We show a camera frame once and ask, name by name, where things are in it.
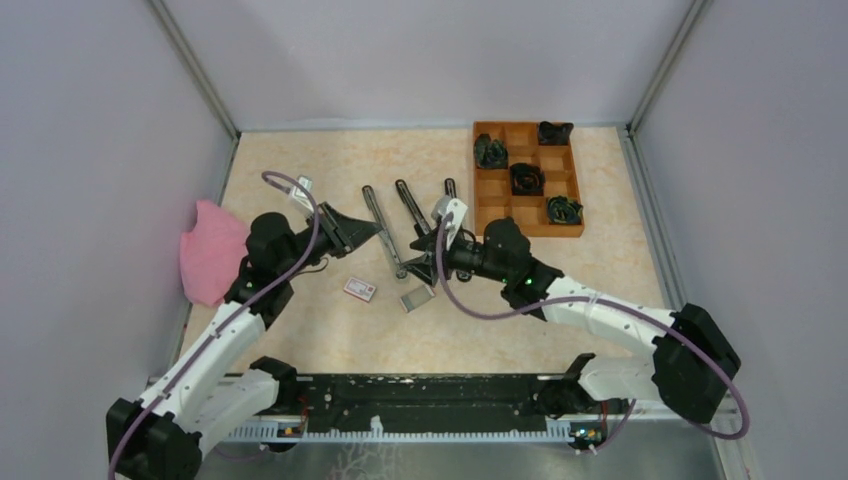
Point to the pink cloth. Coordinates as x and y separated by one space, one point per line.
210 253

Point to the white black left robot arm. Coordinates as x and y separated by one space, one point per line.
169 430

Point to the red white staple box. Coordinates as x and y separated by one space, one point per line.
359 289

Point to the green camouflage rolled sock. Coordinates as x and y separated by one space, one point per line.
490 153

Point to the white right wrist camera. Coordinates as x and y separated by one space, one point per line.
449 213

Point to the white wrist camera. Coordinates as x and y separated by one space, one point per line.
449 213
300 195

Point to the wooden compartment tray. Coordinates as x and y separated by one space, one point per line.
493 199

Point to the grey silver stapler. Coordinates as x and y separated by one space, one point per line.
385 236

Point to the blue green rolled sock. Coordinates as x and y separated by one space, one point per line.
562 210

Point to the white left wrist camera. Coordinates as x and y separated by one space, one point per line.
300 195

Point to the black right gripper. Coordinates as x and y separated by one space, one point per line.
425 267

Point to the staple box tray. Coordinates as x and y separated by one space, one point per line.
416 298

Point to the dark rolled sock back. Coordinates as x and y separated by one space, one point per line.
554 134

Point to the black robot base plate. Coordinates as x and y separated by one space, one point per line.
421 408

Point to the black stapler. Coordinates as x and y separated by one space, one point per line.
451 190
421 224

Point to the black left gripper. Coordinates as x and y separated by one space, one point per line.
344 232

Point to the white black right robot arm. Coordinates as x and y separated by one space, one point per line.
680 358

